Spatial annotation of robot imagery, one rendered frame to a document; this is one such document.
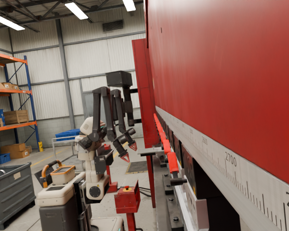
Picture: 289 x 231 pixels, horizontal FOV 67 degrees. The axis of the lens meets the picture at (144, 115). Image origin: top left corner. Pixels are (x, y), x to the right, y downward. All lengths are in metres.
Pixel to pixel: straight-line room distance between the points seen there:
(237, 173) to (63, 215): 1.96
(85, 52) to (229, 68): 9.69
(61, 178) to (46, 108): 8.39
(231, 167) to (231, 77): 0.09
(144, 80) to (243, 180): 2.77
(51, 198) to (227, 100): 1.96
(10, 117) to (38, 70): 2.44
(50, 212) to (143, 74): 1.90
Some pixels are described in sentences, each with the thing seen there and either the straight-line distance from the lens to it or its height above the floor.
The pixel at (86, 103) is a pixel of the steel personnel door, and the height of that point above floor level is 1.71.
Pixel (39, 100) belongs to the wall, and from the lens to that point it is 10.59.
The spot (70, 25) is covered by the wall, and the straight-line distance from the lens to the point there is 10.39.
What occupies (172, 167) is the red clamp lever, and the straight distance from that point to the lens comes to 0.58.
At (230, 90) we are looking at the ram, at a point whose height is 1.46.
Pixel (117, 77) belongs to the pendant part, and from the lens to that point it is 3.13.
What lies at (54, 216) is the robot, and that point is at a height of 0.60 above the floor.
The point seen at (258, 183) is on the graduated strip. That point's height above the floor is 1.39.
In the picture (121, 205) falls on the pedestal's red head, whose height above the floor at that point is 0.72.
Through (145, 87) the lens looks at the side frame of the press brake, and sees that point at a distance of 2.93.
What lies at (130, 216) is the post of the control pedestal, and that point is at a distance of 1.87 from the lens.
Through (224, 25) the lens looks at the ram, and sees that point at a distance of 0.21.
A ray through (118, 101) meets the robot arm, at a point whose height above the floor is 1.50.
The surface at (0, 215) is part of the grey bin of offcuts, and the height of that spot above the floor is 0.21.
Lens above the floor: 1.46
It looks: 3 degrees down
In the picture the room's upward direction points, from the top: 7 degrees counter-clockwise
